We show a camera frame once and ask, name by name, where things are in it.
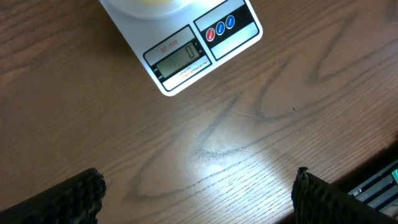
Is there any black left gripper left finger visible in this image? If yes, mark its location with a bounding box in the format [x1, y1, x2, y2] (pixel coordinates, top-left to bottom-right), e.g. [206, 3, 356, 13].
[1, 168, 106, 224]

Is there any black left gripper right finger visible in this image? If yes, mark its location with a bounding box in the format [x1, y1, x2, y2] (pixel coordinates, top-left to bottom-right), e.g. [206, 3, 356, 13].
[291, 167, 397, 224]

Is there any white digital kitchen scale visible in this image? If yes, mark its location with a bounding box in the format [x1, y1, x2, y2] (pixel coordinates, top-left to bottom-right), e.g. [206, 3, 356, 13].
[100, 0, 263, 96]

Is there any yellow plastic bowl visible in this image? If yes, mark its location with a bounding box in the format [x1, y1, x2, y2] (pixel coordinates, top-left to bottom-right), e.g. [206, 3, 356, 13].
[135, 0, 173, 6]

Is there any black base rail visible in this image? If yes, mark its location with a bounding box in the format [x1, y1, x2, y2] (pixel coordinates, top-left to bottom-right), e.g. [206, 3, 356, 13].
[348, 160, 397, 220]

